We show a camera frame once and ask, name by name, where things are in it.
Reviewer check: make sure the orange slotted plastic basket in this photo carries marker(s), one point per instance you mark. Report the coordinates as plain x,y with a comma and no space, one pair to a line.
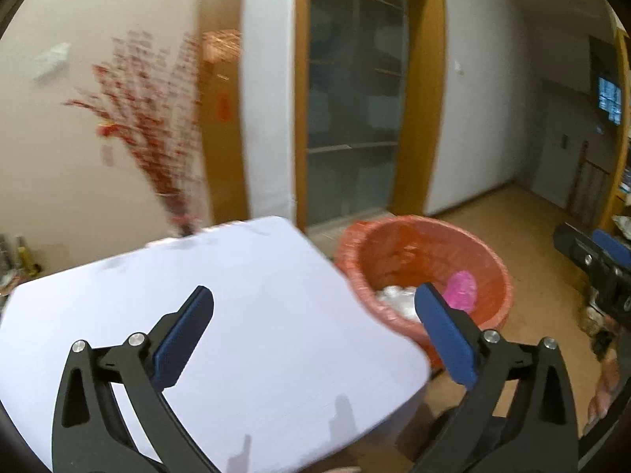
493,305

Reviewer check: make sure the red berry branches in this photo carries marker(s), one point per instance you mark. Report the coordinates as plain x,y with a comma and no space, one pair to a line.
148,118

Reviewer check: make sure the wooden doorway trim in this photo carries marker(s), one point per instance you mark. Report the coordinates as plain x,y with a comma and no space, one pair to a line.
222,167

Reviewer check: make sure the dark wall screen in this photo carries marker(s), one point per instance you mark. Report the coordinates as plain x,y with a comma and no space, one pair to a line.
609,99

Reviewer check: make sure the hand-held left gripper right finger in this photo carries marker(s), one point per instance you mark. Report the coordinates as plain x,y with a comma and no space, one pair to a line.
443,335

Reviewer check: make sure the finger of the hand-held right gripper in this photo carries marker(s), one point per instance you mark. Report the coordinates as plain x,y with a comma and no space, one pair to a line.
611,249
572,246

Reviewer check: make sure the pink plastic bag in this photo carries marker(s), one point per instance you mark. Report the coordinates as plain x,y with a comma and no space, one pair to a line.
461,290

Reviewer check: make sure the person's right hand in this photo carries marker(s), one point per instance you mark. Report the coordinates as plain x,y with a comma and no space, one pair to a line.
605,389

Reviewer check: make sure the orange waste bin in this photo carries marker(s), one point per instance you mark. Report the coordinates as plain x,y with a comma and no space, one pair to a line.
394,246

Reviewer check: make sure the glass vase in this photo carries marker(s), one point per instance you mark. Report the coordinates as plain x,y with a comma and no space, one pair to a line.
182,214

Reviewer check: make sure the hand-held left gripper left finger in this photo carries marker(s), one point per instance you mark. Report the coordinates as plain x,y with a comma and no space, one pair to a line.
182,335

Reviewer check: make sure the frosted glass door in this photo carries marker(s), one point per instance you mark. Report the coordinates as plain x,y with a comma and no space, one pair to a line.
355,108

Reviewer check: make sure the clear plastic wrap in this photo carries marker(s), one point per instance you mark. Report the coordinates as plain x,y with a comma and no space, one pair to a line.
399,300

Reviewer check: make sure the yellow tool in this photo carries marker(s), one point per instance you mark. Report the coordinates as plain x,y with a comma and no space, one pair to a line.
24,256

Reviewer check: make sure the small red lantern ornament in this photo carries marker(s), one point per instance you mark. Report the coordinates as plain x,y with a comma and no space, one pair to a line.
104,133

